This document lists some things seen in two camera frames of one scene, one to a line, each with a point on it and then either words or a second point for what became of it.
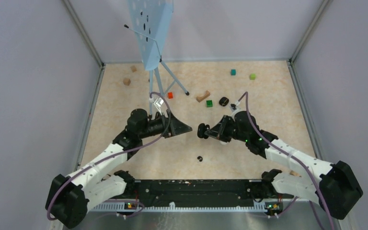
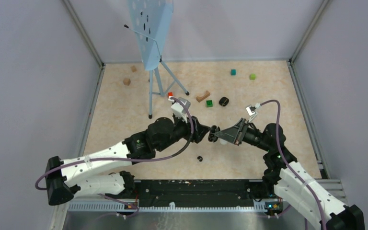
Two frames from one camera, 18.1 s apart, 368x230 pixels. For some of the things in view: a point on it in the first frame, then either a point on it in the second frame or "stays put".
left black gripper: (173, 126) -> (199, 130)
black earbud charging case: (224, 101) stays put
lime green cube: (252, 76) stays put
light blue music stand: (152, 18) stays put
